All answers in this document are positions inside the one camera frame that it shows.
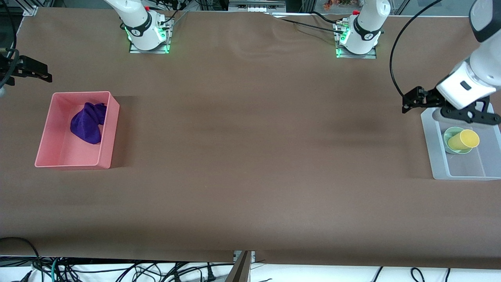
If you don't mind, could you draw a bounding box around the brown table cover sheet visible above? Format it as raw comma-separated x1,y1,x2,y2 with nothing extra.
0,7,501,270

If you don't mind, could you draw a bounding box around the brown wooden beam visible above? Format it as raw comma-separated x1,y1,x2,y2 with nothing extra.
226,251,252,282

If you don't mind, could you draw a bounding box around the black looped floor cable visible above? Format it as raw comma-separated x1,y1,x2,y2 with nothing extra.
0,237,43,282

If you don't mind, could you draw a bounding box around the purple cloth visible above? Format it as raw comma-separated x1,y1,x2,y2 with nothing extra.
70,102,108,145

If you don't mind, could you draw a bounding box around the pink plastic bin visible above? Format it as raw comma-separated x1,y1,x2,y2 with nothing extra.
34,91,120,170

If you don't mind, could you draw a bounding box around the black cable on table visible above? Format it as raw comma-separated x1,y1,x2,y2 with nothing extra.
265,12,347,36

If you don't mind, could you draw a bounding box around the small metal bracket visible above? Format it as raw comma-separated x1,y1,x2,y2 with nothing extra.
233,251,256,264

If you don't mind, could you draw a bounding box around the white power strip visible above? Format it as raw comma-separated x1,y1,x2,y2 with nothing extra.
228,0,287,13

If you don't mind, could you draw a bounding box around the mint green bowl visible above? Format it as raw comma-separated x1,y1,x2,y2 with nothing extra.
443,127,474,155

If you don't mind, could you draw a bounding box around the yellow plastic cup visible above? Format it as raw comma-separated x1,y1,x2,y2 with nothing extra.
447,129,480,152

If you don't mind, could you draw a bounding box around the teal cable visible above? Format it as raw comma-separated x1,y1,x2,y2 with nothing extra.
50,258,63,282

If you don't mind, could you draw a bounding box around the clear plastic bin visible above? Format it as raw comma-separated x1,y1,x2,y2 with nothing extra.
421,102,501,181

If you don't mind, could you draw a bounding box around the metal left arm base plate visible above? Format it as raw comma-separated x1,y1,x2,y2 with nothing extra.
335,22,377,60

